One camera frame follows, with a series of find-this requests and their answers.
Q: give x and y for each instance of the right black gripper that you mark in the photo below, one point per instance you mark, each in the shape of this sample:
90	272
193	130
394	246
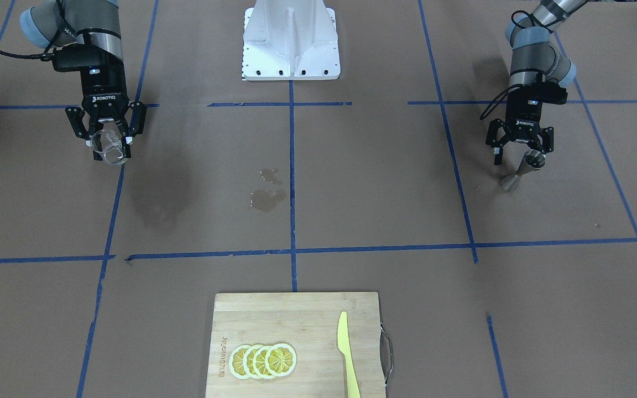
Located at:
104	94

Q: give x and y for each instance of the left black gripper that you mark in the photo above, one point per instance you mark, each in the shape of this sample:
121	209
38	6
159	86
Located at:
523	118

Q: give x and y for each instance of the steel jigger shaker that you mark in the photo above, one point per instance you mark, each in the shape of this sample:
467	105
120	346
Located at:
532	160

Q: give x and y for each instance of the clear glass measuring cup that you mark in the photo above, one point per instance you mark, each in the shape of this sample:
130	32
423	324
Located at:
107	146

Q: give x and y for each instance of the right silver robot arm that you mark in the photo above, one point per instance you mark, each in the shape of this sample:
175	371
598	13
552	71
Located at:
85	36

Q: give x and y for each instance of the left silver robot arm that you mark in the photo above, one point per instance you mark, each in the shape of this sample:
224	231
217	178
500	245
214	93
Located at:
539	74

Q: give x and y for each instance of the yellow plastic knife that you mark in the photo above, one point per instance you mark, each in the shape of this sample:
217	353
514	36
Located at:
344	346

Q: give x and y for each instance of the bamboo cutting board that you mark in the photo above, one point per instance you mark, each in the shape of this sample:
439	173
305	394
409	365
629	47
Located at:
307	321

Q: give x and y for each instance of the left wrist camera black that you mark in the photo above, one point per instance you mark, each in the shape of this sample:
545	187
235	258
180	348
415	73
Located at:
545	92

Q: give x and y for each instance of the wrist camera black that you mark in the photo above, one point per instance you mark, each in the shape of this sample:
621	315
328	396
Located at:
545	92
77	57

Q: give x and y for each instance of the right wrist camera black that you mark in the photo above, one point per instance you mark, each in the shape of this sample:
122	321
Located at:
77	57

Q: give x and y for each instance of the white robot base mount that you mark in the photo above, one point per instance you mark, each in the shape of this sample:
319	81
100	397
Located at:
290	40

